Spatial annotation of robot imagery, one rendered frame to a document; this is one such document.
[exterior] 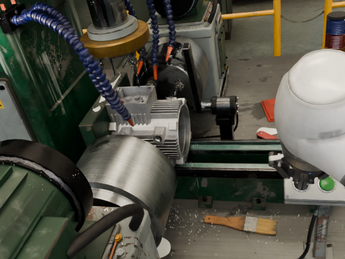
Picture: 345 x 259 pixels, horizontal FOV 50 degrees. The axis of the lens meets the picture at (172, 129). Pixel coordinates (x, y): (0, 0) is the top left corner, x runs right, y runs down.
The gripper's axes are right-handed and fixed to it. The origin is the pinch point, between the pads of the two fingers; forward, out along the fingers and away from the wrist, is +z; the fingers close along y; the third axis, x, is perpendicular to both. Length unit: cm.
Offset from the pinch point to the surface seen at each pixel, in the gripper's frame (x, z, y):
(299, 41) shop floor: -214, 264, -19
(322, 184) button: 0.2, 3.3, -4.0
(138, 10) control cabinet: -247, 232, 151
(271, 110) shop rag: -44, 62, 7
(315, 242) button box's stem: 10.1, 21.5, -4.0
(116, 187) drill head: 5.3, -9.4, 35.7
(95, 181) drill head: 4.3, -10.3, 40.1
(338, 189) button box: 1.0, 4.0, -7.2
